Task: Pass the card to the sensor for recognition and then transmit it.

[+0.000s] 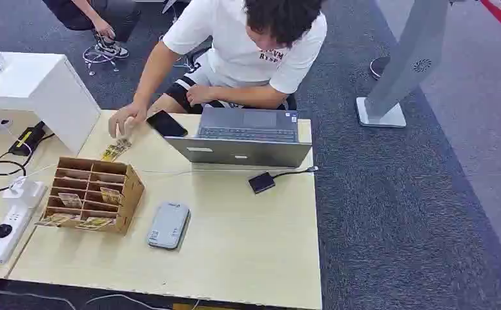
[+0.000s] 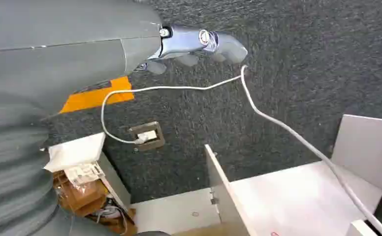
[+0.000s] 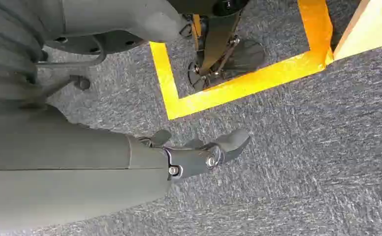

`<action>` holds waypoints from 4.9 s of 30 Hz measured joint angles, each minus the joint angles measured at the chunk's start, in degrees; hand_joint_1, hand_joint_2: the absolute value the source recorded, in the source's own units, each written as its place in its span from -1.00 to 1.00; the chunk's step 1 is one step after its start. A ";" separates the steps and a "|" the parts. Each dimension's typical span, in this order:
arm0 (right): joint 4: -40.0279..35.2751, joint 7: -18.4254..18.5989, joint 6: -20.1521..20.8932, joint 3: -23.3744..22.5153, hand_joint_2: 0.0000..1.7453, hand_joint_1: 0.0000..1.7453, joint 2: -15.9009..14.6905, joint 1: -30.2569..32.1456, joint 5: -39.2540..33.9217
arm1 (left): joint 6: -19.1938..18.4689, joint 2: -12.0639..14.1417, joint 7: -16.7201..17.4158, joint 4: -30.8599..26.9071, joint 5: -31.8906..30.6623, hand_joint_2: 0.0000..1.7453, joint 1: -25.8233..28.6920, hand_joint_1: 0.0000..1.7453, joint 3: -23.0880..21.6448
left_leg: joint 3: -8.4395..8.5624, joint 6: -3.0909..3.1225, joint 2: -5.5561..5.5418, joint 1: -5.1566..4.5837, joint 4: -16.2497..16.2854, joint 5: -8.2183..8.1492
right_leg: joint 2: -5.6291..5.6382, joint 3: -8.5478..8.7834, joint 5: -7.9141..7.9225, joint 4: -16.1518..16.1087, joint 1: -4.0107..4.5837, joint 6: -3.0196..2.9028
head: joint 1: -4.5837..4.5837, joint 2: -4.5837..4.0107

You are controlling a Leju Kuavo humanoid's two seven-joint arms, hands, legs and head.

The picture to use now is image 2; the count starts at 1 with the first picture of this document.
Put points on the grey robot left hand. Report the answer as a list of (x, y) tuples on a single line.
[(63, 42)]

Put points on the orange floor tape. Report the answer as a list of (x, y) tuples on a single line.
[(93, 99)]

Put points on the white plug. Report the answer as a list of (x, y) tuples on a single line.
[(147, 136)]

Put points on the printed white packet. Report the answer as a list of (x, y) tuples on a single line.
[(83, 172)]

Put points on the brown floor socket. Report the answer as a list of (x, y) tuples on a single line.
[(156, 136)]

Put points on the ribbed grey left arm sleeve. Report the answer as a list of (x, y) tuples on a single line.
[(11, 169)]

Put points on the grey cabinet panel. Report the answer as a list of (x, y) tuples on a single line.
[(114, 182)]

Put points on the brown cardboard box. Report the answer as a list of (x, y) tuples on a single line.
[(83, 197)]

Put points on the narrow white desk partition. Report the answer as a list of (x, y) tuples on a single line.
[(223, 192)]

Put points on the wide white desk partition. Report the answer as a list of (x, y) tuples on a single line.
[(367, 146)]

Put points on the small white block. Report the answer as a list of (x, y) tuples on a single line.
[(357, 228)]

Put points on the metal partition bracket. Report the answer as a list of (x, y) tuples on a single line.
[(213, 198)]

